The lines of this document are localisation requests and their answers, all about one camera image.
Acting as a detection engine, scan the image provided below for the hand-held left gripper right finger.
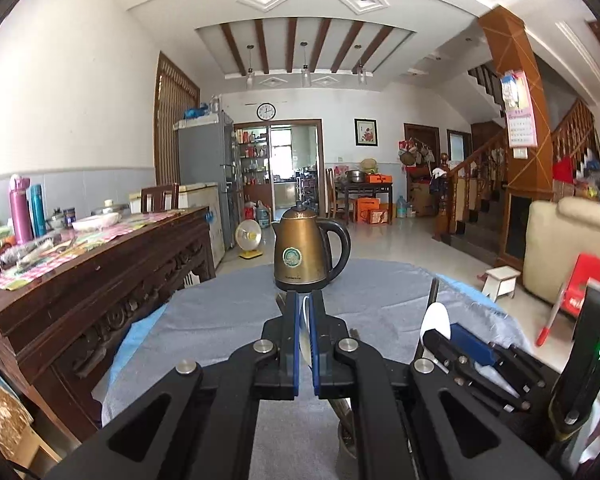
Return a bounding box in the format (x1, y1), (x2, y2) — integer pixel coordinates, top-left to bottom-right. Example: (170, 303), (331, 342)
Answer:
(313, 290), (563, 480)

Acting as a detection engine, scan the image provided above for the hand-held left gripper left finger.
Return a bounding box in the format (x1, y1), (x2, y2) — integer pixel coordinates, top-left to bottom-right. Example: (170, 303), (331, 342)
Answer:
(45, 290), (300, 480)

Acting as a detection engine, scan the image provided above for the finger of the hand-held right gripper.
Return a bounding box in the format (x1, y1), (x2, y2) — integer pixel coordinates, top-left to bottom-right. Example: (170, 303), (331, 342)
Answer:
(449, 323), (548, 398)
(421, 329), (533, 413)

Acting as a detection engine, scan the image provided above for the white spoon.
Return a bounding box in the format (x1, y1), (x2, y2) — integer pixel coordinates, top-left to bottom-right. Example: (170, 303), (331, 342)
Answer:
(298, 296), (315, 368)
(420, 302), (452, 348)

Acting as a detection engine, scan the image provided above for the dark grey utensil holder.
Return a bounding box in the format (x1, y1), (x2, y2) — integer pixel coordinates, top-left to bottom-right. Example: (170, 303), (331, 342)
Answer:
(338, 427), (360, 460)

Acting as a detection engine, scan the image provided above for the small white stool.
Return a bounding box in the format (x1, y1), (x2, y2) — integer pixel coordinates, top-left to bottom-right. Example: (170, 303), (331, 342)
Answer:
(481, 266), (523, 302)

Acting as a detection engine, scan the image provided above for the grey tablecloth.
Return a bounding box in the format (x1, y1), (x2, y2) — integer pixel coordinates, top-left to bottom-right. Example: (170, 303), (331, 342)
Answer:
(101, 258), (518, 480)

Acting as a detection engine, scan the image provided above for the red plastic chair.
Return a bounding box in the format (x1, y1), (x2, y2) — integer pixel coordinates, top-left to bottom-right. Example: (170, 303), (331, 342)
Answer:
(535, 253), (600, 348)

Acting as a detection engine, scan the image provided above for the bronze electric kettle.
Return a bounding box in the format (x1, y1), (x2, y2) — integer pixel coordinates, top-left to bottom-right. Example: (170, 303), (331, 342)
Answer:
(271, 201), (352, 293)

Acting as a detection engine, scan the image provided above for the yellow round electric heater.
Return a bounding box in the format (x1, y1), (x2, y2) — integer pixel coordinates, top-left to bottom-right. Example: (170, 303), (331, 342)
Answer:
(234, 220), (264, 260)

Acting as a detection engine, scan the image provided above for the cream sofa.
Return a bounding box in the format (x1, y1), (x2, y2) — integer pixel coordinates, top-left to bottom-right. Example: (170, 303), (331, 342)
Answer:
(522, 196), (600, 306)

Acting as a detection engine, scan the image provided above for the orange gift box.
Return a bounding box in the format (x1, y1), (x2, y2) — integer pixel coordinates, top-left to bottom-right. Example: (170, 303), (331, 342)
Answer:
(356, 197), (382, 224)

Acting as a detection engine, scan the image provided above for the wooden dining chair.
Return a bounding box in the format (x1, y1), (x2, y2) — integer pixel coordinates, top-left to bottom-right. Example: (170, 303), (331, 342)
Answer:
(325, 167), (348, 220)

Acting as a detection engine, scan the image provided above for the wooden staircase with railing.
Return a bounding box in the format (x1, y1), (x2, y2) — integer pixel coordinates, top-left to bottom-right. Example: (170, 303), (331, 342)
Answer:
(432, 62), (600, 261)

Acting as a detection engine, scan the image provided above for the dark wooden dining table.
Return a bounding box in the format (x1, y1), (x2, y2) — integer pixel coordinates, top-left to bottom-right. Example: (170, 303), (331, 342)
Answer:
(332, 180), (395, 223)

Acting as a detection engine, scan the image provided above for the white chest freezer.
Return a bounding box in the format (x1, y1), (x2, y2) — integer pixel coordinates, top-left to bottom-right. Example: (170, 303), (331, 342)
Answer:
(128, 182), (226, 261)

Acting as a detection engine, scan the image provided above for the shelf with bottles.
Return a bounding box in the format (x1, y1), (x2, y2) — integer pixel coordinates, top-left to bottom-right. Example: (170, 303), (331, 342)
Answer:
(234, 127), (271, 206)

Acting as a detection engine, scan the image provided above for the dark wooden chair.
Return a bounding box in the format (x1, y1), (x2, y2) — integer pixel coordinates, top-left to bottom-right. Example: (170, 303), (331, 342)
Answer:
(141, 183), (180, 214)

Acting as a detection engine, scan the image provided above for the grey refrigerator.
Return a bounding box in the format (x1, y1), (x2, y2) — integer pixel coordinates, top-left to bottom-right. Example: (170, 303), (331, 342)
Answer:
(174, 110), (245, 253)

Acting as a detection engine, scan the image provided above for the pink checked mat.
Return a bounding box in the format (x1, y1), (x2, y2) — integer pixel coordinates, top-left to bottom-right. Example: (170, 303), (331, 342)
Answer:
(0, 211), (181, 291)

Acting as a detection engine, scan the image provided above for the carved wooden sideboard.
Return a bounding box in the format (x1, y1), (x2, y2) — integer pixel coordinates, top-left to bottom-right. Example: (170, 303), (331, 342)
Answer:
(0, 206), (217, 443)

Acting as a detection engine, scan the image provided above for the pot with lid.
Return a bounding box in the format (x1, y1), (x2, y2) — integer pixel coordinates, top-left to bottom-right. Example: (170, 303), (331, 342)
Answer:
(92, 200), (128, 216)

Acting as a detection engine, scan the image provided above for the white bowl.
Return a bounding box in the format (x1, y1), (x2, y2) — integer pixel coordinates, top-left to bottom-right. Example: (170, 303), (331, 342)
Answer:
(71, 212), (122, 232)

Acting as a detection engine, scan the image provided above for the brown wooden lattice screen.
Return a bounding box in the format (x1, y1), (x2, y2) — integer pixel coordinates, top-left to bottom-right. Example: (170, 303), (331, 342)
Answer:
(153, 51), (201, 186)

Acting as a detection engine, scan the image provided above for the teal thermos bottle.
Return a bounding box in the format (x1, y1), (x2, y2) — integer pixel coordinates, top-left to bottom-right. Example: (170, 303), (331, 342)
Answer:
(28, 184), (47, 238)

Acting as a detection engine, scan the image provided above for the gold patterned sack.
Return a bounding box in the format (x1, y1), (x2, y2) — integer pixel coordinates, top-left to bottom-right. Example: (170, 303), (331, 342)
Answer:
(0, 355), (35, 453)

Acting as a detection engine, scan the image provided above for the orange wooden pillar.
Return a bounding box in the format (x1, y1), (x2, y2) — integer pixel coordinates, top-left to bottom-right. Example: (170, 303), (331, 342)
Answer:
(477, 6), (556, 271)

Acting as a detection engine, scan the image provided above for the pink thermos bottle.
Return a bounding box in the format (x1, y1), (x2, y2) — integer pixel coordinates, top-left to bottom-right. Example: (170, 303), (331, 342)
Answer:
(9, 174), (34, 245)

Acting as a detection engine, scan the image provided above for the framed wall picture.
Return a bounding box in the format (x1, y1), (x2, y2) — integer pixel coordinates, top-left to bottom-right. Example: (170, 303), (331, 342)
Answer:
(354, 118), (378, 147)

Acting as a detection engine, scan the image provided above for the pink wall calendar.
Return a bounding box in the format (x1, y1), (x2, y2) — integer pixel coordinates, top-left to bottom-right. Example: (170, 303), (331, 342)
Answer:
(500, 71), (538, 149)

